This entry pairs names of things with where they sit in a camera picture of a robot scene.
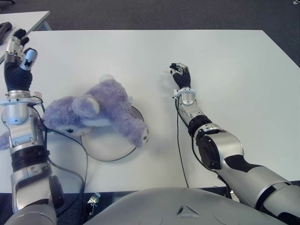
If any grey robot torso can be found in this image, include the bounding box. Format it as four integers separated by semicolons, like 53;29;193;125
83;187;285;225

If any metal table caster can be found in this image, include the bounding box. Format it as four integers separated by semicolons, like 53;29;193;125
86;192;101;215

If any black elbow loop cable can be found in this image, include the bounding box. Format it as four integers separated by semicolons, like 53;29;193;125
191;135;218;174

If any thick black cable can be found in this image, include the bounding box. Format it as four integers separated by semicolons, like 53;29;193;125
46;158;85;218

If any long black wrist cable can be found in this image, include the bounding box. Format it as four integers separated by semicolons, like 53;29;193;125
174;97;190;189

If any thin black cable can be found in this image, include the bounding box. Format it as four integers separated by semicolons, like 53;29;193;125
32;103;89;196

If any white side table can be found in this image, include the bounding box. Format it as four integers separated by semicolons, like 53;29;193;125
0;10;52;64

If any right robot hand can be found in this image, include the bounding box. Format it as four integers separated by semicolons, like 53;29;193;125
169;62;192;90

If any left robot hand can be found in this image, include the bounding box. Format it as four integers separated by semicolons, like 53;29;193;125
4;28;38;92

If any small black object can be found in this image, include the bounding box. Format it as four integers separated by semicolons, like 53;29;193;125
0;22;13;45

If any white plate with dark rim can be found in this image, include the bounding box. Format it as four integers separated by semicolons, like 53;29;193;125
80;105;145;163

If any purple plush bunny doll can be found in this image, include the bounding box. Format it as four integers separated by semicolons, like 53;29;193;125
0;74;151;151

